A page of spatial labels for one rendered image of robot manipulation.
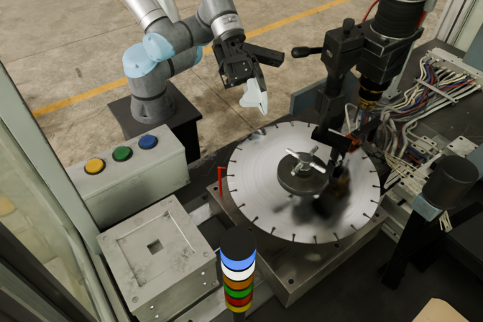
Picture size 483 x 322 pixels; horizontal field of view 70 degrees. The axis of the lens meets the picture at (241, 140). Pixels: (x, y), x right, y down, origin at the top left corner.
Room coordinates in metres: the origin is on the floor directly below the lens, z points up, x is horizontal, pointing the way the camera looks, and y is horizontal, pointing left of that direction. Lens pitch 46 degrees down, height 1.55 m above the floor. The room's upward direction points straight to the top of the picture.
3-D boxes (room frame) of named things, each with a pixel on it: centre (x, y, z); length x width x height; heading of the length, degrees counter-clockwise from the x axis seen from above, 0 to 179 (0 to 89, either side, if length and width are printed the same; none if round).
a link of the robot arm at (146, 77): (0.92, 0.30, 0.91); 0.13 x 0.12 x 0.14; 134
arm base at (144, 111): (0.92, 0.31, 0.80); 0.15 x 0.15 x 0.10
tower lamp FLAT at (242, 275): (0.20, 0.00, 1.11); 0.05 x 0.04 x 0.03; 36
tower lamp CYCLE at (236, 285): (0.20, 0.00, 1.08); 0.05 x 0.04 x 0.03; 36
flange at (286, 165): (0.47, -0.13, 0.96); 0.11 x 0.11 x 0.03
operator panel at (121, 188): (0.56, 0.29, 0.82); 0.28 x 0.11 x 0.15; 126
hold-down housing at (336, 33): (0.53, -0.18, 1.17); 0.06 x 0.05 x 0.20; 117
